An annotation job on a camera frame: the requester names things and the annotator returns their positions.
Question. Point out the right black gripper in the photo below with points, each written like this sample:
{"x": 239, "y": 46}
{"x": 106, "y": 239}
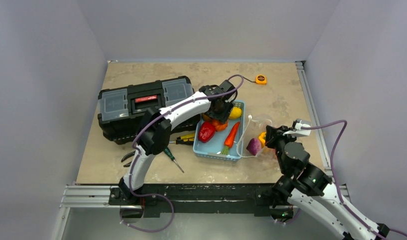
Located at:
{"x": 272, "y": 137}

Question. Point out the green handled screwdriver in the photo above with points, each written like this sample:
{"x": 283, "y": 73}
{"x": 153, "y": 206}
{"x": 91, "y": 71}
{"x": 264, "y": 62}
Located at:
{"x": 169, "y": 154}

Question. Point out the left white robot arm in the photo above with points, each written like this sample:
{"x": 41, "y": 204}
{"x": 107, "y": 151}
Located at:
{"x": 155, "y": 131}

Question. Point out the light blue plastic basket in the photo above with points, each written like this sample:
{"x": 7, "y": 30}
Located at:
{"x": 212, "y": 149}

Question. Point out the black plastic toolbox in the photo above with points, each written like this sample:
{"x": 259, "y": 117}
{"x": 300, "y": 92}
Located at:
{"x": 120, "y": 110}

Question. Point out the red bell pepper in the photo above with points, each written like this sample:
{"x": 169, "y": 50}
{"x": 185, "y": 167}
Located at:
{"x": 206, "y": 132}

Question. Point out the yellow squash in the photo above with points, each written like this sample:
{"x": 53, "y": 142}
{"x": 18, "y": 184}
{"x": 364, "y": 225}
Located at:
{"x": 235, "y": 113}

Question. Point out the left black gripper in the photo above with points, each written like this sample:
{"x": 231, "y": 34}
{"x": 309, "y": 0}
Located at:
{"x": 223, "y": 116}

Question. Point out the aluminium frame rail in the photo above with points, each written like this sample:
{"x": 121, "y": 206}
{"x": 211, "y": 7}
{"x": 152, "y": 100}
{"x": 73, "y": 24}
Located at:
{"x": 285, "y": 97}

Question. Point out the small orange pumpkin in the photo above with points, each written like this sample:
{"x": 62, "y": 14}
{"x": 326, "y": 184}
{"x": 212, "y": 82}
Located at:
{"x": 219, "y": 126}

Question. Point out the orange carrot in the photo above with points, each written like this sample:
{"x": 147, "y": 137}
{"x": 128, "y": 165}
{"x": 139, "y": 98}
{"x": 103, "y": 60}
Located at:
{"x": 229, "y": 141}

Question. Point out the yellow black screwdriver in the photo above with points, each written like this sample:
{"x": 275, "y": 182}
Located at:
{"x": 184, "y": 140}

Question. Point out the yellow bell pepper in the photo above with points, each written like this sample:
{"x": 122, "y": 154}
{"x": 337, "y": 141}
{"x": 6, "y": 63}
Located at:
{"x": 262, "y": 139}

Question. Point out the purple onion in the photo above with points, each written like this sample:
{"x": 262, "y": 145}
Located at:
{"x": 254, "y": 147}

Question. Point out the black pliers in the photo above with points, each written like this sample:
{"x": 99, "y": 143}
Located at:
{"x": 126, "y": 157}

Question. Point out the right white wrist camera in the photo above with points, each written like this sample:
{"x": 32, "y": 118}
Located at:
{"x": 300, "y": 128}

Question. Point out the yellow tape measure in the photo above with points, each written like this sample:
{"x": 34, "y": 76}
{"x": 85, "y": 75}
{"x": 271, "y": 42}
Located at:
{"x": 259, "y": 79}

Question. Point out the clear zip top bag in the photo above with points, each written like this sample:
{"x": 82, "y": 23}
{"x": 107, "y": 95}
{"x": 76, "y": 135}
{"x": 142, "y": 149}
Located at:
{"x": 255, "y": 125}

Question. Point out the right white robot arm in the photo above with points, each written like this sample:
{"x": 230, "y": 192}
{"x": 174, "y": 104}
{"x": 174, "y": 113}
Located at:
{"x": 306, "y": 186}

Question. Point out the yellow lemon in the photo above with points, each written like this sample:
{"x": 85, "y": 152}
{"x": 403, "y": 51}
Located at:
{"x": 205, "y": 117}

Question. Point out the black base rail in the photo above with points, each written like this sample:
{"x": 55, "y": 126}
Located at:
{"x": 154, "y": 199}

